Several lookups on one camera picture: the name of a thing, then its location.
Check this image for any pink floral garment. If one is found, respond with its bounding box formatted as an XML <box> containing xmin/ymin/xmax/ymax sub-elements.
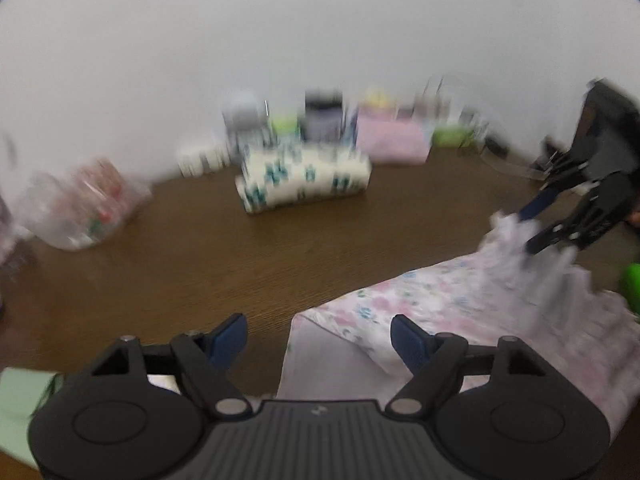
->
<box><xmin>277</xmin><ymin>212</ymin><xmax>640</xmax><ymax>441</ymax></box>

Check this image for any small green item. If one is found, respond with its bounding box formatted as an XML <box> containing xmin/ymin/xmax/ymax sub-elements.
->
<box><xmin>270</xmin><ymin>115</ymin><xmax>302</xmax><ymax>137</ymax></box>

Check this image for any white round speaker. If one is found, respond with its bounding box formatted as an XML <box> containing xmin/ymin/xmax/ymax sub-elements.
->
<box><xmin>222</xmin><ymin>92</ymin><xmax>266</xmax><ymax>153</ymax></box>

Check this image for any pale green pouch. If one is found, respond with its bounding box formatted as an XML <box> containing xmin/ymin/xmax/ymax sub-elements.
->
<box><xmin>0</xmin><ymin>367</ymin><xmax>58</xmax><ymax>466</ymax></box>

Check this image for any pink folded cloth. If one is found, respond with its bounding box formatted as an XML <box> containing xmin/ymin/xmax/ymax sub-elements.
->
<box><xmin>356</xmin><ymin>112</ymin><xmax>433</xmax><ymax>166</ymax></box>

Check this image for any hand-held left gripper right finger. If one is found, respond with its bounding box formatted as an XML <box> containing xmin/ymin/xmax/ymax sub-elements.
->
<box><xmin>386</xmin><ymin>313</ymin><xmax>547</xmax><ymax>418</ymax></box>

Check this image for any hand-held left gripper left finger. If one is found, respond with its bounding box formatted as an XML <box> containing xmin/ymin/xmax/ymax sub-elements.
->
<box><xmin>91</xmin><ymin>312</ymin><xmax>251</xmax><ymax>420</ymax></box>

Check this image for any grey printed tin box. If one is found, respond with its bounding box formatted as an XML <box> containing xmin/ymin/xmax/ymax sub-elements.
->
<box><xmin>302</xmin><ymin>106</ymin><xmax>346</xmax><ymax>143</ymax></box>

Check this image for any green packet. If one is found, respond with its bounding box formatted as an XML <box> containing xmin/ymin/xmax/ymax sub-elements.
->
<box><xmin>432</xmin><ymin>125</ymin><xmax>476</xmax><ymax>149</ymax></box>

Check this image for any bright green pad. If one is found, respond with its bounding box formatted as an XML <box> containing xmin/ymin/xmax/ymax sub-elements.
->
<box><xmin>620</xmin><ymin>262</ymin><xmax>640</xmax><ymax>316</ymax></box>

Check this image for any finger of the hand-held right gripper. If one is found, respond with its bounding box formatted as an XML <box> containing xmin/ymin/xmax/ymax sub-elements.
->
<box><xmin>526</xmin><ymin>205</ymin><xmax>626</xmax><ymax>256</ymax></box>
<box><xmin>519</xmin><ymin>155</ymin><xmax>596</xmax><ymax>222</ymax></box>

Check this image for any black charger block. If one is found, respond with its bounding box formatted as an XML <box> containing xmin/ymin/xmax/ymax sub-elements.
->
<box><xmin>305</xmin><ymin>90</ymin><xmax>344</xmax><ymax>109</ymax></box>

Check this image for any cream floral folded cloth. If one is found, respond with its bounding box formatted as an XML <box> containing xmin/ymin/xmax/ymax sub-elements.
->
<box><xmin>235</xmin><ymin>142</ymin><xmax>373</xmax><ymax>216</ymax></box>

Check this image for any clear plastic snack bag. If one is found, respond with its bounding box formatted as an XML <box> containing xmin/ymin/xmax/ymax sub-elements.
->
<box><xmin>20</xmin><ymin>157</ymin><xmax>153</xmax><ymax>251</ymax></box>

